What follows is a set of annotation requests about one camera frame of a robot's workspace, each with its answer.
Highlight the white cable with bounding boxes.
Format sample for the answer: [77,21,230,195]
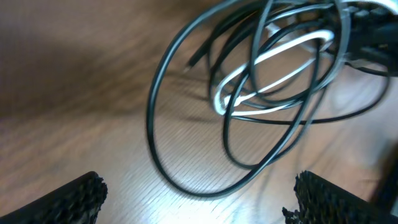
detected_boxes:
[213,0,398,116]

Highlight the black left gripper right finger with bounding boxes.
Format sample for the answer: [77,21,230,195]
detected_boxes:
[282,171,397,224]

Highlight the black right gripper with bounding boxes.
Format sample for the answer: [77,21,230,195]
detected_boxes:
[323,2,398,77]

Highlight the black cable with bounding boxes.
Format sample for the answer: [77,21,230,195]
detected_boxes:
[146,0,390,198]

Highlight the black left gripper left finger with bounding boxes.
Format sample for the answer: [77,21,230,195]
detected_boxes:
[1,171,108,224]

